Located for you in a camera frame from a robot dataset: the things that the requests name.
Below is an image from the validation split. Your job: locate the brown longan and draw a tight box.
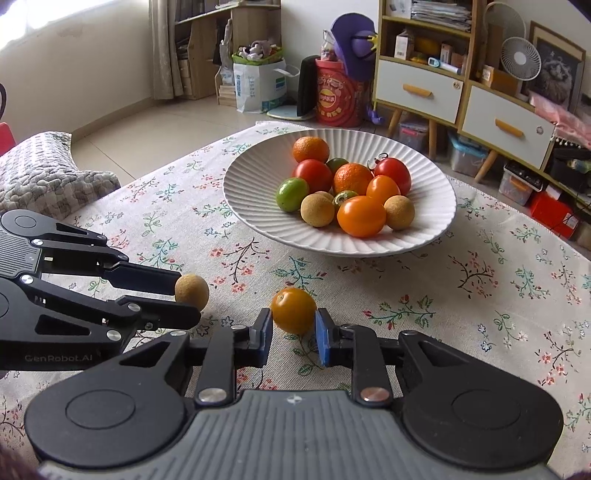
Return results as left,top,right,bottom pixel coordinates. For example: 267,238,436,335
384,195,415,231
174,274,209,311
300,191,335,228

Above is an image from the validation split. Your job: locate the yellow-orange fruit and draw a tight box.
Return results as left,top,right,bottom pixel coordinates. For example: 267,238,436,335
270,287,317,335

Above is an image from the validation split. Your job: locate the orange tomato oval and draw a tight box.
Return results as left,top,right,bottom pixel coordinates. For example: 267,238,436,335
337,196,387,238

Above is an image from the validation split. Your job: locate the brown longan front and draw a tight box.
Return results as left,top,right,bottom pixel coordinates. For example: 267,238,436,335
300,191,335,228

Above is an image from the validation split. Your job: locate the green tomato oval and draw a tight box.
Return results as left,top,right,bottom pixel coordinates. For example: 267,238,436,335
276,177,310,213

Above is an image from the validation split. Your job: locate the orange mandarin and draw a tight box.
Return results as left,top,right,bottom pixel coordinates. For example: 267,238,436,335
293,136,329,163
332,163,374,195

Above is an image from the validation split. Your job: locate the red tomato with stem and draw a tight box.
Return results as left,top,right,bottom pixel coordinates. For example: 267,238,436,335
372,153,412,195

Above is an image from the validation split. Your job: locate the green tomato small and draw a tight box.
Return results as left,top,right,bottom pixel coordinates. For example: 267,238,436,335
325,157,349,175

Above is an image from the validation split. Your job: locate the orange mandarin front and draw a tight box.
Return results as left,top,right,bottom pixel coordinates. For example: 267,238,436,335
293,136,329,163

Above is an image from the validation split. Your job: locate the orange tomato round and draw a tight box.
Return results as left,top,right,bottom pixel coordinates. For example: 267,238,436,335
366,175,401,205

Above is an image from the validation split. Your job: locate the grey knitted cushion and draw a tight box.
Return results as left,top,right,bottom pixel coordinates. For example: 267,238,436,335
0,131,120,220

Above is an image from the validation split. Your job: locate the white ribbed plate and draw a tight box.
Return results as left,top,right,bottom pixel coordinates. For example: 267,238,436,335
223,129,457,257

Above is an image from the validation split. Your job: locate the clear storage box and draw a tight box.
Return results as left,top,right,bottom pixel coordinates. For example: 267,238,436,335
448,131,490,177

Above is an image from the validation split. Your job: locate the red box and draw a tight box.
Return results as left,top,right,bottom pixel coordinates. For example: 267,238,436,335
530,192,579,239

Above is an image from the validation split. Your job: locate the red snack bucket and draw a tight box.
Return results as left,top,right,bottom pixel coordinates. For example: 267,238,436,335
315,59,369,128

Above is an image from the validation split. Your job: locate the white paper bag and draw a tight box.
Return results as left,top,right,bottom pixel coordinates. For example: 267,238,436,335
233,59,301,113

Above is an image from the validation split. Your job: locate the wooden bookshelf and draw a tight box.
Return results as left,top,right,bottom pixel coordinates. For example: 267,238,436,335
174,1,281,100

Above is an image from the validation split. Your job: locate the wooden cabinet with drawers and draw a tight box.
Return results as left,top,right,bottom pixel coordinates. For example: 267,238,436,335
373,1,555,181

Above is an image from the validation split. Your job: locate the purple plush toy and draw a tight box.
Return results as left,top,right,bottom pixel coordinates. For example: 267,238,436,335
331,13,378,82

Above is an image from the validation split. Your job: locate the pink cloth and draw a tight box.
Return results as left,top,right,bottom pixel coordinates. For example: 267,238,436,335
529,92,591,149

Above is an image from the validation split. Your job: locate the white desk fan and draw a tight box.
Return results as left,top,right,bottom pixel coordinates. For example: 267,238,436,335
500,36,542,100

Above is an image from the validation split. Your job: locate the framed cat picture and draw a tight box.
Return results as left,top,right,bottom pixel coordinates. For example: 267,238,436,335
526,22,586,113

